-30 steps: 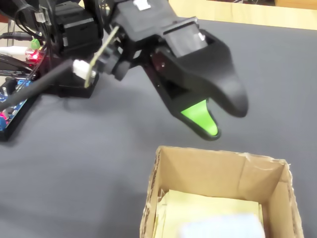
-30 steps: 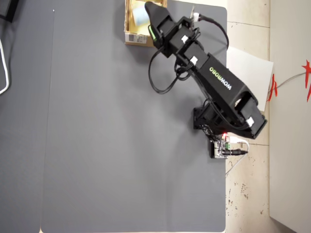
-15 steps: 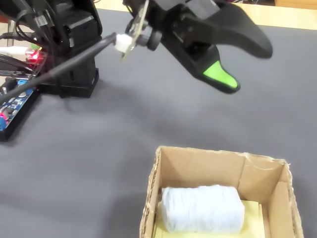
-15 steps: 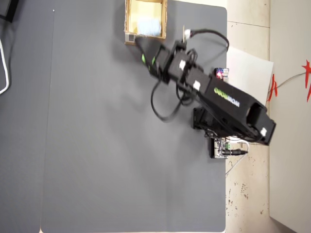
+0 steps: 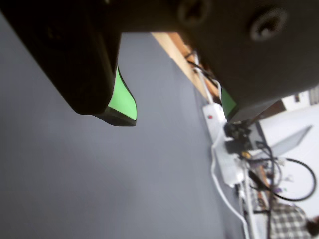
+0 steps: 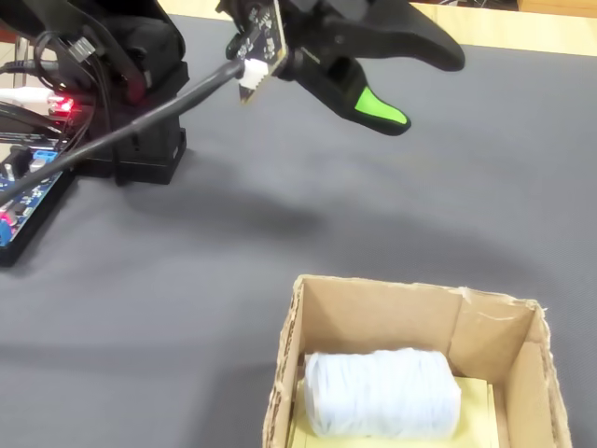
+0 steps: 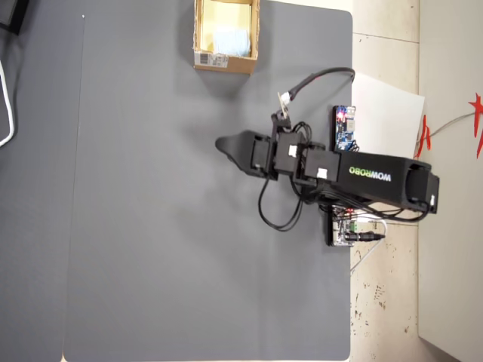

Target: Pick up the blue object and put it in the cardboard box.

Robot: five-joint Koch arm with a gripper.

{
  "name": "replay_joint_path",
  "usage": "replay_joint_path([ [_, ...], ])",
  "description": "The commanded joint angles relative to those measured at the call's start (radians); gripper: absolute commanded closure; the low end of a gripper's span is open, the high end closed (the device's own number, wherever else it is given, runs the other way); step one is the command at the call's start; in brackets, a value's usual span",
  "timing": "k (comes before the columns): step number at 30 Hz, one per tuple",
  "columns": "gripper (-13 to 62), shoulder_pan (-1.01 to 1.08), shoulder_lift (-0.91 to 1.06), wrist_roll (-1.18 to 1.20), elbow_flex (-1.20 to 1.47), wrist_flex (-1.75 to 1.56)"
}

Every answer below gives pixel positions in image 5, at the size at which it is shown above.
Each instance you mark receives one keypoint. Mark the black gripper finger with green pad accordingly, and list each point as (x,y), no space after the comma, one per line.
(249,62)
(74,62)

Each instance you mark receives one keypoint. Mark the black plug adapter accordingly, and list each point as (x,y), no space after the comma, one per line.
(233,147)

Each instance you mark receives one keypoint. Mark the silver laptop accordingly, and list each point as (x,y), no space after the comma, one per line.
(291,142)

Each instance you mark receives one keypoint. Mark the white power strip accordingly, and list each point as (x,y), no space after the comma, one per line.
(230,169)

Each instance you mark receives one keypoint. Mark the dark grey textured mat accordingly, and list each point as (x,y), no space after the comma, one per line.
(99,174)

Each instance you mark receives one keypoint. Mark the person in plaid shirt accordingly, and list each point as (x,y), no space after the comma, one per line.
(286,221)

